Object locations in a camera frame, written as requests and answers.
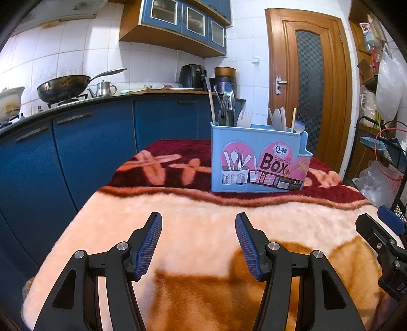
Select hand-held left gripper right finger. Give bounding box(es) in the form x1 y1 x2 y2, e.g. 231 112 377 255
235 212 366 331

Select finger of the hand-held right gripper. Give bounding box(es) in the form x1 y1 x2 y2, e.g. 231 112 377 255
354 205 407 272

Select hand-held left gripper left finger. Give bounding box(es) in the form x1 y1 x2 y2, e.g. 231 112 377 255
33 211 163 331

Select blue utensil holder box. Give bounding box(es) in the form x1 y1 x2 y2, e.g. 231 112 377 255
210 121 314 193

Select metal fork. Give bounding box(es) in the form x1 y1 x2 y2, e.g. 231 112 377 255
293 102 310 134

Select clear plastic bag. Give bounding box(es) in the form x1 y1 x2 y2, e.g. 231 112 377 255
351 161 404 207

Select printed plush blanket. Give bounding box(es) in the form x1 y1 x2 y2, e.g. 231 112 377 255
21 139 407 331

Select blue base cabinets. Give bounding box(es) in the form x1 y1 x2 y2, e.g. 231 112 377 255
0 94 247 287

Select white plastic fork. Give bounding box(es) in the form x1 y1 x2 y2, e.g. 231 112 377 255
237 110 253 128

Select white plastic bag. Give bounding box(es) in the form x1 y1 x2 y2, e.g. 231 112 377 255
376 51 404 123

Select metal tongs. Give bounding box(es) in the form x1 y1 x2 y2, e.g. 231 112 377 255
220 83 236 126

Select long wooden chopstick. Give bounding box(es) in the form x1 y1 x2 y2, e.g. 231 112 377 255
208 90 217 125

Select wooden cutting board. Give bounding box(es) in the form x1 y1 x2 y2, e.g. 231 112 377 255
144 87 207 94

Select metal kettle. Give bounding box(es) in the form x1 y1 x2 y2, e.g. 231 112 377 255
86 80 118 98

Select gas stove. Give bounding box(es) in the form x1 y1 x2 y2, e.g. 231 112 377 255
47 94 90 109

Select dark pot with brown lid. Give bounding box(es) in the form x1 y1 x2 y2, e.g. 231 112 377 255
210 66 237 96

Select black air fryer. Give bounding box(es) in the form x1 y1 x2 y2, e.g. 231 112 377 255
179 64 209 89

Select black wok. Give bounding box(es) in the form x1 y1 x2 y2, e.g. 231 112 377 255
36 68 128 103

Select white clay pot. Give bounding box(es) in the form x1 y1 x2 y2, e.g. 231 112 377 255
0 87 25 123

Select wooden door with glass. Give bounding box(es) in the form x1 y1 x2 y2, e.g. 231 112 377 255
265 8 353 179

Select wooden shelf unit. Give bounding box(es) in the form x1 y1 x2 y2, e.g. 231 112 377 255
348 0 392 90

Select red cable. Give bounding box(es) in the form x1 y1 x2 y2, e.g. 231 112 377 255
375 127 407 180

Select black wire rack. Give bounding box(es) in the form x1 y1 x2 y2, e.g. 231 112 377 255
345 116 407 223

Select dark metal utensil handle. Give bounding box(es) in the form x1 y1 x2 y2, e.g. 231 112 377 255
212 87 223 125

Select blue wall cabinet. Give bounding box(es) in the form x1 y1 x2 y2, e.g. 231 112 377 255
119 0 232 58

